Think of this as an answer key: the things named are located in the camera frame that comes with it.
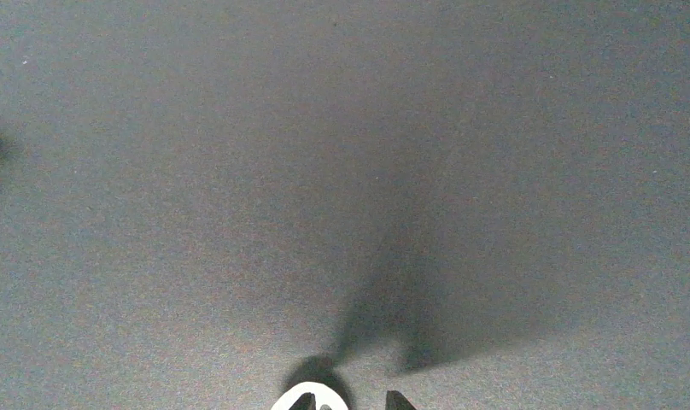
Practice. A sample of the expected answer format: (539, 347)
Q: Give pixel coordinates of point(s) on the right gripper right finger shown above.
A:
(395, 400)

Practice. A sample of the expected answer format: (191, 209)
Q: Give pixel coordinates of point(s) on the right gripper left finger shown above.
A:
(307, 401)

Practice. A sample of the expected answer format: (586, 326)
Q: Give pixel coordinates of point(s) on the white earbud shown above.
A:
(326, 397)

